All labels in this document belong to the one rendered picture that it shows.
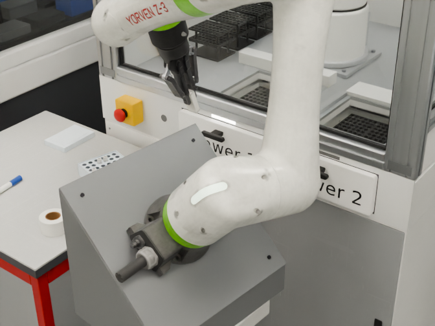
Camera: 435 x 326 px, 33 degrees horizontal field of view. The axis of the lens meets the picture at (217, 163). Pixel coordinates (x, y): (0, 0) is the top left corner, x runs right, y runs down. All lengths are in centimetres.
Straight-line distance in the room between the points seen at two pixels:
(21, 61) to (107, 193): 109
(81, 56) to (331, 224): 118
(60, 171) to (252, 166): 91
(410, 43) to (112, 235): 74
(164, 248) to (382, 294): 74
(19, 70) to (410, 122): 134
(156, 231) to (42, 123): 107
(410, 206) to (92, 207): 75
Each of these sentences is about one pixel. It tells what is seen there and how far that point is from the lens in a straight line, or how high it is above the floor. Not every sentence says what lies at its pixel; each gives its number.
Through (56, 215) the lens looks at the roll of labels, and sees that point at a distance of 192.
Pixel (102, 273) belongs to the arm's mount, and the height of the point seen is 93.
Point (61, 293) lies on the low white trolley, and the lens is 193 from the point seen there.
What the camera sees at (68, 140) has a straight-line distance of 229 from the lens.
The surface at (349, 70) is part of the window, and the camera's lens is 176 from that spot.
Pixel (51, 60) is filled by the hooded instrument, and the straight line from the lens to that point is 261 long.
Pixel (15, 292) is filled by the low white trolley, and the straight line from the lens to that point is 197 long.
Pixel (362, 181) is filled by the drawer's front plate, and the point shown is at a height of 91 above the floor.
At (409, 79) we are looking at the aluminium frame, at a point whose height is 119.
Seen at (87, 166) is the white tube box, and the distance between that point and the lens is 211.
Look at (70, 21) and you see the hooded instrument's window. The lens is 266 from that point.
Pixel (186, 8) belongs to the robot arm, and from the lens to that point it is 135.
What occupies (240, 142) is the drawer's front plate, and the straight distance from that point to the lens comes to 198.
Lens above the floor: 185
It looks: 30 degrees down
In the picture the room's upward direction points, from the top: straight up
